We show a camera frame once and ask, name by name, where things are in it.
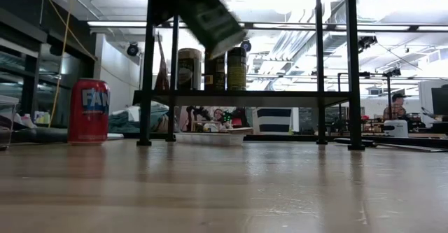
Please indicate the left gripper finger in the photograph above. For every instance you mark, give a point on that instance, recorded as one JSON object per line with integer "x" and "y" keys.
{"x": 168, "y": 5}

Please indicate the green spice tin black lid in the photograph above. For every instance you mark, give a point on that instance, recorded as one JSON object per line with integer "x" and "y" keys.
{"x": 213, "y": 23}

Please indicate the tan-lid sesame seasoning jar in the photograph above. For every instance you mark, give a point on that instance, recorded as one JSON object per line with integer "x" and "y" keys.
{"x": 189, "y": 72}

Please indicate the taco mix seasoning packet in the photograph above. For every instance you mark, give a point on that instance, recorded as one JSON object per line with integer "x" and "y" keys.
{"x": 162, "y": 75}

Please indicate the yellow-lid dark spice jar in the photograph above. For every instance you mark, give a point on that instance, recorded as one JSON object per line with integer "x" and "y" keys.
{"x": 214, "y": 75}

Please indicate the black-lid thyme spice jar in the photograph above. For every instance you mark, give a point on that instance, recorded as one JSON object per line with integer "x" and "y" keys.
{"x": 237, "y": 72}

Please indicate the dark wood metal shelf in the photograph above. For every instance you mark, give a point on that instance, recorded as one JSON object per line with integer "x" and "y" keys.
{"x": 245, "y": 98}

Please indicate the ceiling light strip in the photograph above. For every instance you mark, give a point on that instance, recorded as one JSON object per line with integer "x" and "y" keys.
{"x": 117, "y": 23}

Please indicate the round black ceiling lamp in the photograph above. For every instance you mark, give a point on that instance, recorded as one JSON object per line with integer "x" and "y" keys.
{"x": 247, "y": 45}
{"x": 133, "y": 50}

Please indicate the person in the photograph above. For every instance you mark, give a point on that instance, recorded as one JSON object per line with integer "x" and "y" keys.
{"x": 217, "y": 115}
{"x": 396, "y": 107}

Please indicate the teal cloth heap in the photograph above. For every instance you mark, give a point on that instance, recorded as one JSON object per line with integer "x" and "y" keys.
{"x": 122, "y": 121}

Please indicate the red Fanta soda can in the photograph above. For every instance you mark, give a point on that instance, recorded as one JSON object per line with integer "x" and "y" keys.
{"x": 89, "y": 114}

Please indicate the white shallow tray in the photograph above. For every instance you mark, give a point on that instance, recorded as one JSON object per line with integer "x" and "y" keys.
{"x": 210, "y": 138}

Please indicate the dark storage rack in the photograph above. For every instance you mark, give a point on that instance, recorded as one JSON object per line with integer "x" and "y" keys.
{"x": 31, "y": 86}

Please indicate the white navy striped box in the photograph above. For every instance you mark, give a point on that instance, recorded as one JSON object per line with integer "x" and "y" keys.
{"x": 271, "y": 128}

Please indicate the black ceiling fixture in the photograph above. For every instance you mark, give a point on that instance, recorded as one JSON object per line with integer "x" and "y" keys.
{"x": 365, "y": 42}

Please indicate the white appliance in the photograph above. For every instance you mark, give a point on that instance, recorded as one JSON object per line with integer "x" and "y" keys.
{"x": 395, "y": 128}

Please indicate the white framed monitor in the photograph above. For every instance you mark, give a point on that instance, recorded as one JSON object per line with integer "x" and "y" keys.
{"x": 439, "y": 101}

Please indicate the black pipe rig frame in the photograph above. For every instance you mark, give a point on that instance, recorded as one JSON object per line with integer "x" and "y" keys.
{"x": 388, "y": 96}

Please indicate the black metal table frame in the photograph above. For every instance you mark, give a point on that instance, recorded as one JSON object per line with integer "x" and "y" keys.
{"x": 402, "y": 141}

